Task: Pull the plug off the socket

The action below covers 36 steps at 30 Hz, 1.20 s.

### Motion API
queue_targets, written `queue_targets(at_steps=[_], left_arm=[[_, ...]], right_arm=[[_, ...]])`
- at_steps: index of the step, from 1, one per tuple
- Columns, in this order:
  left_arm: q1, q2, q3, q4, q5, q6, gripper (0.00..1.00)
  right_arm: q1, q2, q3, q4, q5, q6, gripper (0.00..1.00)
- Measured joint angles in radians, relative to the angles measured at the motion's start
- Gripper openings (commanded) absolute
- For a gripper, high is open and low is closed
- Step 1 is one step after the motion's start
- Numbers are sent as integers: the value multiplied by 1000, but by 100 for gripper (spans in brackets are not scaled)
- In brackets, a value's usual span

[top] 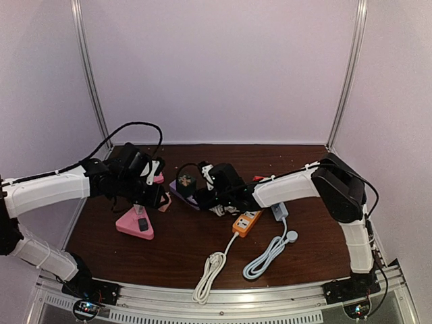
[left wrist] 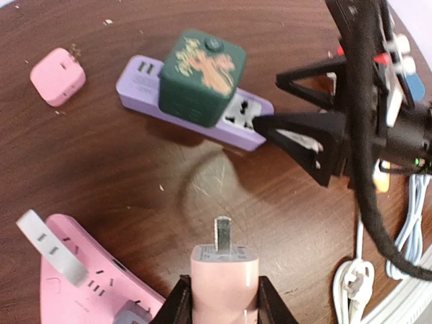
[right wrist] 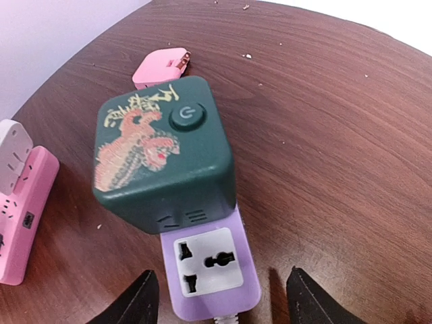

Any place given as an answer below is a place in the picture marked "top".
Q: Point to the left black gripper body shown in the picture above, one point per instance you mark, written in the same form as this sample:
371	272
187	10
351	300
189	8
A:
129	190

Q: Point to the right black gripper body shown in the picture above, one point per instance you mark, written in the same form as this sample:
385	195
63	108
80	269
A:
225	198

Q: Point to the red cube socket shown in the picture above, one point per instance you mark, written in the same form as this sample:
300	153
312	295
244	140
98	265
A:
258	178

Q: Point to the pink square plug adapter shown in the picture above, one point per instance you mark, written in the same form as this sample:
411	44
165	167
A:
158	178

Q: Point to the white charger plug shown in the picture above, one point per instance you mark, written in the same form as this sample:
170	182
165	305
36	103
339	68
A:
139	210

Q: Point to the pink triangular socket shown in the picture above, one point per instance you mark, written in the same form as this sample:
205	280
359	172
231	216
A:
128	224

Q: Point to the beige pink plug adapter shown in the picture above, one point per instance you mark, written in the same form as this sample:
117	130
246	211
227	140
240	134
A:
166	202

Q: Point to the dark green cube adapter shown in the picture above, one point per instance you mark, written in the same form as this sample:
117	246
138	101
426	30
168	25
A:
186	185

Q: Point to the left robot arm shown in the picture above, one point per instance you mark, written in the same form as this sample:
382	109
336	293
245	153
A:
19	196

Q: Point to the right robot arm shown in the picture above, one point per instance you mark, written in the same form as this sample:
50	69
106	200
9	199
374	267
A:
340	188

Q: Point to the orange power strip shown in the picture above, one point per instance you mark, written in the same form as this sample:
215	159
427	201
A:
245	222

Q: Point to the light blue power strip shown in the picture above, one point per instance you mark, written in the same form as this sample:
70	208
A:
279	211

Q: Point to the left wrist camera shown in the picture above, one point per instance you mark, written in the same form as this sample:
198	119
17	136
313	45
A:
132	163

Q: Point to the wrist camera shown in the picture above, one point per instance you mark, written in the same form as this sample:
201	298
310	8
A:
132	163
220	177

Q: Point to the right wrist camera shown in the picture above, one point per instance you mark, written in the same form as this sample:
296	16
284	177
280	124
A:
220	177

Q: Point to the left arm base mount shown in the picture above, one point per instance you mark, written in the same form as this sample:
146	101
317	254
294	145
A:
84	286

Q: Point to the aluminium front rail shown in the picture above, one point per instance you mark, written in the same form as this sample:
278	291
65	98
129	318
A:
303	303

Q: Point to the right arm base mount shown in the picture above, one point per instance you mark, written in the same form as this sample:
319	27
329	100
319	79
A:
356	286

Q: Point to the left aluminium post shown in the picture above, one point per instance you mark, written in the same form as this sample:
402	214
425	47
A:
78	19

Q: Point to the aluminium post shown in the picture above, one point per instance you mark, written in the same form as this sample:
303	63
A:
354	54
78	19

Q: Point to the right aluminium post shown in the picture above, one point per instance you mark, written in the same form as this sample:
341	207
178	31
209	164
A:
354	54

